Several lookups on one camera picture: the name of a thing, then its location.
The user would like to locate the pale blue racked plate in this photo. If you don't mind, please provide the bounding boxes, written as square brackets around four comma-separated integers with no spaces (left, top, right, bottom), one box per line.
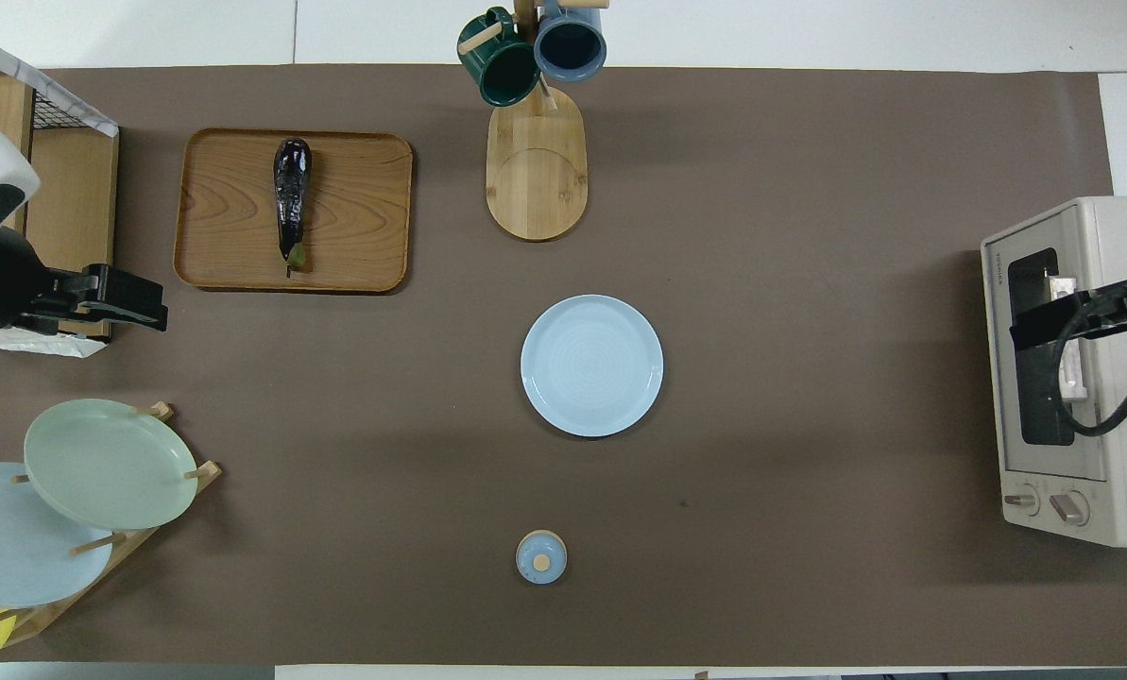
[0,462,115,609]

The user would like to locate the dark purple eggplant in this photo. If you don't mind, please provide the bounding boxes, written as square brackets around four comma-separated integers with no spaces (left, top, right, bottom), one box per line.
[273,138,314,267]

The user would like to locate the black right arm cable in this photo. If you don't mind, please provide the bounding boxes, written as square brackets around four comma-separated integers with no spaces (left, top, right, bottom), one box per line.
[1052,291,1127,437]

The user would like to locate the marble pattern shelf panel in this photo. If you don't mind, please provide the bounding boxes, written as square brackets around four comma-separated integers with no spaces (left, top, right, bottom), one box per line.
[0,24,119,139]

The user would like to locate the pale green plate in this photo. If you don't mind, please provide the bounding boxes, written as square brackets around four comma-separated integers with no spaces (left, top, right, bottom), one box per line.
[23,398,199,532]

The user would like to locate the brown table mat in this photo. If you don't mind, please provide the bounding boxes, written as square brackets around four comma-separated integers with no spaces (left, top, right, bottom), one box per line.
[0,64,1127,667]

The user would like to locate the wooden serving tray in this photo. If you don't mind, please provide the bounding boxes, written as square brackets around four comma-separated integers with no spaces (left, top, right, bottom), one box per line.
[173,127,414,294]

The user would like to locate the oven glass door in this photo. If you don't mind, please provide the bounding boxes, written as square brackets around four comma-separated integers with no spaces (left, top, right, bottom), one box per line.
[984,208,1108,481]

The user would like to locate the dark green mug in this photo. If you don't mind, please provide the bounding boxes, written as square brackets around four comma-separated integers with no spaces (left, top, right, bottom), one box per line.
[457,8,542,108]

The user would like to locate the light blue round plate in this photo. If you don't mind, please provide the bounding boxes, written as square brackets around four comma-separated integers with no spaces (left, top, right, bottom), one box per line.
[521,295,665,438]

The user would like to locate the blue mug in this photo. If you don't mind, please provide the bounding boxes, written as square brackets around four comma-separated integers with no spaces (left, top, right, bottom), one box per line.
[533,0,608,84]

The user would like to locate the small blue white bell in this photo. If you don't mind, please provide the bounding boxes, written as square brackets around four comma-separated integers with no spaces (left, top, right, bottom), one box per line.
[515,530,569,586]

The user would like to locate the wooden shelf unit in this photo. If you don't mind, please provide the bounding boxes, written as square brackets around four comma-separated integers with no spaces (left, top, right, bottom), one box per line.
[0,71,120,358]

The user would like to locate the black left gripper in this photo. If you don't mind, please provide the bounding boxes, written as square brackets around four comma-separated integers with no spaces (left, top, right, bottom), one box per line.
[51,264,169,333]

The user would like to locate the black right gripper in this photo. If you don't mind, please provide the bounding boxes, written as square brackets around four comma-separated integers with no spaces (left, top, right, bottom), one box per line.
[1010,280,1127,352]

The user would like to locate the wooden mug tree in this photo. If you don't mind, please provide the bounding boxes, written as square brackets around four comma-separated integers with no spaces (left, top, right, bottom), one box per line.
[457,0,611,242]

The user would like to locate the black wire grid basket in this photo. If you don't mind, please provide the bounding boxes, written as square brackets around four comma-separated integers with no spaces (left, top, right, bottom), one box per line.
[0,42,115,133]

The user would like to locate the wooden plate rack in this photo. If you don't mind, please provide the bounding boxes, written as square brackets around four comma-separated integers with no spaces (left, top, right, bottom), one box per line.
[0,401,223,653]

